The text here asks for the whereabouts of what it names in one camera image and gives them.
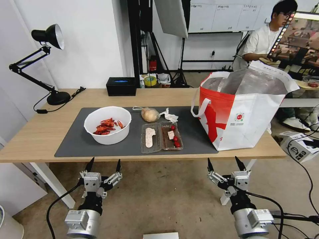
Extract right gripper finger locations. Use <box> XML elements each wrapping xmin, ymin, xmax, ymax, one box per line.
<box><xmin>235</xmin><ymin>156</ymin><xmax>252</xmax><ymax>178</ymax></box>
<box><xmin>206</xmin><ymin>158</ymin><xmax>229</xmax><ymax>191</ymax></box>

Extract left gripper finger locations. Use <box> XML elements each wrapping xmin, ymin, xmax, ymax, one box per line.
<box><xmin>79</xmin><ymin>157</ymin><xmax>95</xmax><ymax>179</ymax></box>
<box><xmin>103</xmin><ymin>159</ymin><xmax>123</xmax><ymax>192</ymax></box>

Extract white and red takeout bag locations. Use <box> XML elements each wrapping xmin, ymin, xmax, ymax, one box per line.
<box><xmin>191</xmin><ymin>60</ymin><xmax>300</xmax><ymax>152</ymax></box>

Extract bun in clear plastic bag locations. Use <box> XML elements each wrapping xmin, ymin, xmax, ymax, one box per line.
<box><xmin>132</xmin><ymin>106</ymin><xmax>160</xmax><ymax>123</ymax></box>

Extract white plastic bag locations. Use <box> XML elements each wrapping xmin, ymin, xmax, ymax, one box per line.
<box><xmin>157</xmin><ymin>73</ymin><xmax>173</xmax><ymax>88</ymax></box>

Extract dark grey table mat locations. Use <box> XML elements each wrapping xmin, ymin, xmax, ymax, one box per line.
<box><xmin>54</xmin><ymin>106</ymin><xmax>220</xmax><ymax>158</ymax></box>

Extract white round bowl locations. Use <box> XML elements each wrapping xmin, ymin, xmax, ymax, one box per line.
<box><xmin>84</xmin><ymin>106</ymin><xmax>132</xmax><ymax>145</ymax></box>

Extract red crayfish shells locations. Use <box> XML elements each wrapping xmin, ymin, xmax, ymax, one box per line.
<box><xmin>93</xmin><ymin>118</ymin><xmax>125</xmax><ymax>136</ymax></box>

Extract pink white food slice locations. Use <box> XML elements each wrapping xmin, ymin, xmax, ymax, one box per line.
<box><xmin>145</xmin><ymin>127</ymin><xmax>157</xmax><ymax>148</ymax></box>

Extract clear plastic clamshell container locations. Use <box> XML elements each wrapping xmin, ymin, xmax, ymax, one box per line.
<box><xmin>140</xmin><ymin>121</ymin><xmax>184</xmax><ymax>154</ymax></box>

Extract white printed cardboard box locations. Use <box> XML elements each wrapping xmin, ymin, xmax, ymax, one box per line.
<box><xmin>280</xmin><ymin>132</ymin><xmax>319</xmax><ymax>164</ymax></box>

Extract wooden table with white legs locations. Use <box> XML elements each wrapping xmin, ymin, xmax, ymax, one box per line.
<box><xmin>0</xmin><ymin>88</ymin><xmax>287</xmax><ymax>208</ymax></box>

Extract person's white shoe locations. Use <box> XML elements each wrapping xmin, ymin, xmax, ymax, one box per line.
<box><xmin>282</xmin><ymin>117</ymin><xmax>311</xmax><ymax>133</ymax></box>

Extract white robot front shell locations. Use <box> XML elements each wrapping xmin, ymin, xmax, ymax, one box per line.
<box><xmin>143</xmin><ymin>232</ymin><xmax>179</xmax><ymax>239</ymax></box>

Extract crumpled white tissue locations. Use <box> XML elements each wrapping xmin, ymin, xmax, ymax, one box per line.
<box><xmin>159</xmin><ymin>108</ymin><xmax>179</xmax><ymax>123</ymax></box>

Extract black desk lamp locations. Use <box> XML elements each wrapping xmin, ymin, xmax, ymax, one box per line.
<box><xmin>9</xmin><ymin>24</ymin><xmax>72</xmax><ymax>106</ymax></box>

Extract white round bin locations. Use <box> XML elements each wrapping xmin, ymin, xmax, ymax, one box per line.
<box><xmin>0</xmin><ymin>204</ymin><xmax>25</xmax><ymax>239</ymax></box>

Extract black tissue box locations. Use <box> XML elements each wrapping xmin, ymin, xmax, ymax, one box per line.
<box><xmin>106</xmin><ymin>77</ymin><xmax>137</xmax><ymax>97</ymax></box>

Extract white side table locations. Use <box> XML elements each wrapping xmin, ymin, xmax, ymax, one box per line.
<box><xmin>278</xmin><ymin>88</ymin><xmax>319</xmax><ymax>108</ymax></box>

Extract yellow green tape roll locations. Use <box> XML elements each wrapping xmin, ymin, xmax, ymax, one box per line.
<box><xmin>144</xmin><ymin>75</ymin><xmax>158</xmax><ymax>87</ymax></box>

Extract plate with red food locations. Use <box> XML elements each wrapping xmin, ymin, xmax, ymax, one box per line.
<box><xmin>297</xmin><ymin>80</ymin><xmax>319</xmax><ymax>91</ymax></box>

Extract black light stand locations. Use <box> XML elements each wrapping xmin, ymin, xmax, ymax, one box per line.
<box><xmin>171</xmin><ymin>37</ymin><xmax>194</xmax><ymax>88</ymax></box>

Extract person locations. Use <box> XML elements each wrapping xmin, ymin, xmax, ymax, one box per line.
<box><xmin>242</xmin><ymin>0</ymin><xmax>299</xmax><ymax>66</ymax></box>

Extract computer monitor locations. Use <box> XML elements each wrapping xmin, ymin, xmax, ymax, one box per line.
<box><xmin>267</xmin><ymin>11</ymin><xmax>319</xmax><ymax>73</ymax></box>

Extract white softbox light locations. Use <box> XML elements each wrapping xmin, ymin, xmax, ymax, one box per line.
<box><xmin>153</xmin><ymin>0</ymin><xmax>189</xmax><ymax>39</ymax></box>

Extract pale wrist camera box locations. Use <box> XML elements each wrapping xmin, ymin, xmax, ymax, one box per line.
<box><xmin>83</xmin><ymin>172</ymin><xmax>102</xmax><ymax>194</ymax></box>
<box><xmin>231</xmin><ymin>171</ymin><xmax>250</xmax><ymax>192</ymax></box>

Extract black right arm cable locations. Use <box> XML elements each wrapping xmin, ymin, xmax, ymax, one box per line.
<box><xmin>245</xmin><ymin>190</ymin><xmax>286</xmax><ymax>239</ymax></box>

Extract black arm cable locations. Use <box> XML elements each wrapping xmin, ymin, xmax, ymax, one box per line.
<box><xmin>46</xmin><ymin>184</ymin><xmax>86</xmax><ymax>239</ymax></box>
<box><xmin>245</xmin><ymin>190</ymin><xmax>286</xmax><ymax>239</ymax></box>

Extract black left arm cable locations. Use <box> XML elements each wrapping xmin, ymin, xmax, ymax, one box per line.
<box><xmin>46</xmin><ymin>184</ymin><xmax>86</xmax><ymax>239</ymax></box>

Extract black floor cable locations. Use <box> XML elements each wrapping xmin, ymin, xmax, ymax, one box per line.
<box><xmin>286</xmin><ymin>145</ymin><xmax>319</xmax><ymax>218</ymax></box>

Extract black lamp cable with switch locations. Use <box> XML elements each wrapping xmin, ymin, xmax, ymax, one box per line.
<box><xmin>33</xmin><ymin>86</ymin><xmax>87</xmax><ymax>115</ymax></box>

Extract black metal frame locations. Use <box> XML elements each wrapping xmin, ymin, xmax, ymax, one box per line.
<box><xmin>127</xmin><ymin>0</ymin><xmax>154</xmax><ymax>88</ymax></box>

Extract white wall board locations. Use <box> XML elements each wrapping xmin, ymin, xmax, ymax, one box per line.
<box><xmin>188</xmin><ymin>0</ymin><xmax>277</xmax><ymax>33</ymax></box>

